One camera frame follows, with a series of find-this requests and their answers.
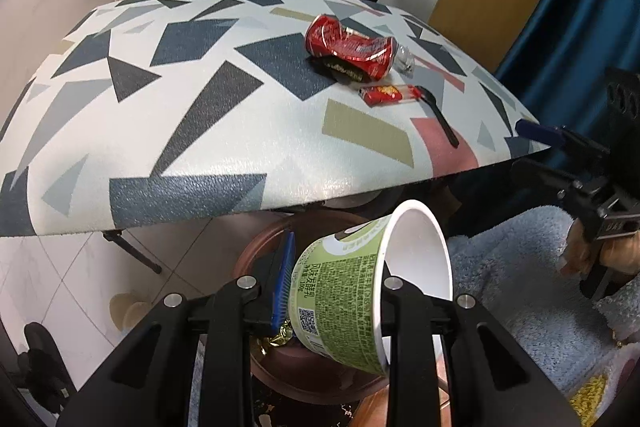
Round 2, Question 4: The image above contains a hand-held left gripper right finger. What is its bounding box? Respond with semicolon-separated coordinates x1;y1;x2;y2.
382;276;576;427

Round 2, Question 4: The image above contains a brown plastic basin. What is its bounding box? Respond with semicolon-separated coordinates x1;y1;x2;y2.
234;217;396;405

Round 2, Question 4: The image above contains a gold foil wrapper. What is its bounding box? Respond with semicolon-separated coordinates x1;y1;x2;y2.
255;324;296;358

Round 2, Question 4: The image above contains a black plastic spork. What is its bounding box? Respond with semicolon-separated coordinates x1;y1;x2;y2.
417;87;460;148

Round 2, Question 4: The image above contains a white textured cloth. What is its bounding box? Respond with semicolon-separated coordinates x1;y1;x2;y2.
595;277;640;350

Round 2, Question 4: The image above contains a black slipper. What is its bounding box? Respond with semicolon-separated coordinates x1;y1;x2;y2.
20;322;76;413

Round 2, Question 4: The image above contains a table with geometric tablecloth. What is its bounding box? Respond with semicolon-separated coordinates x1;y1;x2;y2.
0;0;553;238

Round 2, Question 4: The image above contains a crushed red can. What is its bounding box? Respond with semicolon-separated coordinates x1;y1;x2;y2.
305;13;401;80

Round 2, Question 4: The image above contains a red snack wrapper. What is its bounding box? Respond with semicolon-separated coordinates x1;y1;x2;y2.
359;84;423;108

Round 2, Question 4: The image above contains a person's right hand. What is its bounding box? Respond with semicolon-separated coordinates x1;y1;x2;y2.
557;221;640;283

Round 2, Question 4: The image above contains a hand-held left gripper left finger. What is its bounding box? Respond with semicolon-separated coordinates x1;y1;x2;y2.
55;229;298;427

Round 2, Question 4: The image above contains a black folding table leg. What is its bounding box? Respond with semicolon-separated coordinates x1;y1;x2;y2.
102;229;163;275

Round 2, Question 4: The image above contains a dark green snack packet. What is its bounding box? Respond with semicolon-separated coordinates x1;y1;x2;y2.
310;54;371;85

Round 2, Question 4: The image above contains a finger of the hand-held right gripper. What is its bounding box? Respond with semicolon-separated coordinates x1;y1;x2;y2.
515;118;611;158
510;157;601;208

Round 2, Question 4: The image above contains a light blue fleece garment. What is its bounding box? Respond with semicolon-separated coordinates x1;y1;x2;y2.
445;204;621;398

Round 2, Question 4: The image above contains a yellow patterned cloth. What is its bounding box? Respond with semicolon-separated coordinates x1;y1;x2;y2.
570;372;621;427

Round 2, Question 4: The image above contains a green paper cup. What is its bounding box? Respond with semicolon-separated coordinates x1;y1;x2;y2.
290;199;454;378

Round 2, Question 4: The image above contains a clear plastic wrapper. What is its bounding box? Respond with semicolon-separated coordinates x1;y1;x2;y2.
392;44;418;75

